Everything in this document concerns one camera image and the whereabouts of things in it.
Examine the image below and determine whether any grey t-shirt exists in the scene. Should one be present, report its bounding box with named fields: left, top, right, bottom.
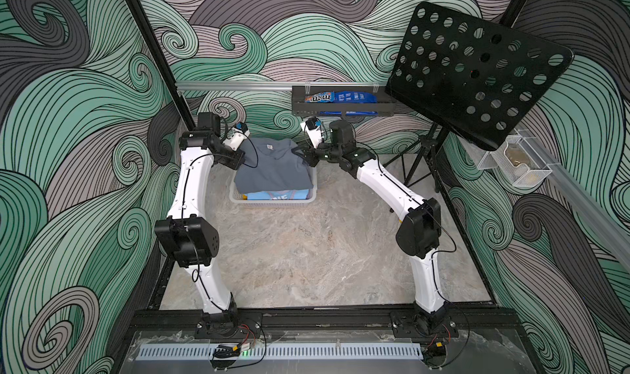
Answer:
left=234, top=138, right=313, bottom=193

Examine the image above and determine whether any light blue t-shirt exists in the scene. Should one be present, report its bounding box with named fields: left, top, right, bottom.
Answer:
left=242, top=189, right=310, bottom=201

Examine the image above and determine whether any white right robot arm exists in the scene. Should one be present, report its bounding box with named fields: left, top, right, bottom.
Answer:
left=295, top=117, right=447, bottom=335

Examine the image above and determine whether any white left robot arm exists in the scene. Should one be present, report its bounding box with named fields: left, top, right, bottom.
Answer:
left=154, top=113, right=249, bottom=331

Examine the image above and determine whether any white plastic laundry basket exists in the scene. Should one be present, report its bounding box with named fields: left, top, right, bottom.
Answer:
left=229, top=168, right=318, bottom=208

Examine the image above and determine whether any blue candy packet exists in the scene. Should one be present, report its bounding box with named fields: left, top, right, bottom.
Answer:
left=304, top=91, right=377, bottom=104

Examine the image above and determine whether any black perforated music stand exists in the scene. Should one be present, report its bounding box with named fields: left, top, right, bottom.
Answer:
left=381, top=1, right=575, bottom=198

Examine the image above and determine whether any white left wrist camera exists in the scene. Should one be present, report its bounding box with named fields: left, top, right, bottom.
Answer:
left=223, top=122, right=250, bottom=151

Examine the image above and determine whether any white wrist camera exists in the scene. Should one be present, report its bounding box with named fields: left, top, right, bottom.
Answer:
left=300, top=116, right=326, bottom=148
left=223, top=122, right=250, bottom=151

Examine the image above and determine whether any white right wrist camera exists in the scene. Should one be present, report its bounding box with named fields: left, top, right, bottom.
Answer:
left=300, top=116, right=326, bottom=148

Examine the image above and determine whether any black wall shelf tray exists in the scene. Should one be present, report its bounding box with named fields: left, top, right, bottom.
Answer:
left=291, top=87, right=396, bottom=117

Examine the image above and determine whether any aluminium wall rail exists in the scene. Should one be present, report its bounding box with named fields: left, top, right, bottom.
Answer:
left=176, top=80, right=387, bottom=92
left=515, top=128, right=629, bottom=272

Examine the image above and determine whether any black vertical frame post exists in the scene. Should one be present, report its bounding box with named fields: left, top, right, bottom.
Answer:
left=115, top=0, right=210, bottom=159

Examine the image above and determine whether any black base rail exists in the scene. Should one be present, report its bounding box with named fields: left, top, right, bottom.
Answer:
left=130, top=304, right=520, bottom=341

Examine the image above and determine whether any clear plastic wall bin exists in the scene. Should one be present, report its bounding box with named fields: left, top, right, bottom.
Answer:
left=486, top=133, right=552, bottom=188

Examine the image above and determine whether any white perforated cable duct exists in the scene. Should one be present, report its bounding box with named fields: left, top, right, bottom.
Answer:
left=136, top=342, right=423, bottom=362

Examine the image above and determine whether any aluminium right wall rail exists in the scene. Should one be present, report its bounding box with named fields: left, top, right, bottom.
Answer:
left=515, top=128, right=629, bottom=272

